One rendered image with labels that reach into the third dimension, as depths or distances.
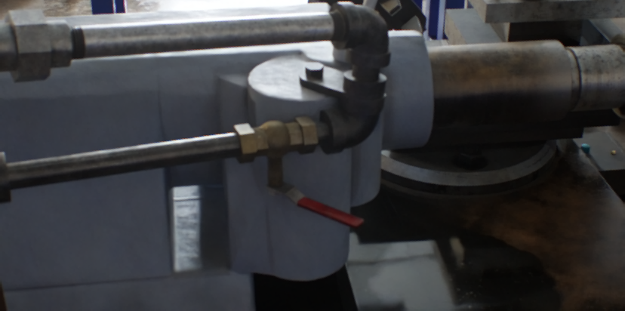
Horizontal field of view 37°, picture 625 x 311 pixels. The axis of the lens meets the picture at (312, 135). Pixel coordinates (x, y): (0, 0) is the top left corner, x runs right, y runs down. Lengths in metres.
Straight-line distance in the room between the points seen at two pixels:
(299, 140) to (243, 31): 0.10
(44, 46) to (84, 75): 0.20
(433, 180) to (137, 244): 0.37
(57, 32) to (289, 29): 0.16
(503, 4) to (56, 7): 3.39
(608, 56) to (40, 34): 0.55
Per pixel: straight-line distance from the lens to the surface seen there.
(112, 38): 0.63
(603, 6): 1.05
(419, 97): 0.86
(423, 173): 1.05
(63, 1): 4.32
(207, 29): 0.65
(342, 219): 0.71
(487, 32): 1.12
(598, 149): 1.29
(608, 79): 0.94
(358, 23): 0.69
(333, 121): 0.72
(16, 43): 0.61
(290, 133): 0.71
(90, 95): 0.80
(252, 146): 0.70
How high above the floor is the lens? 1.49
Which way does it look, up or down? 29 degrees down
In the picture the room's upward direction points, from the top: straight up
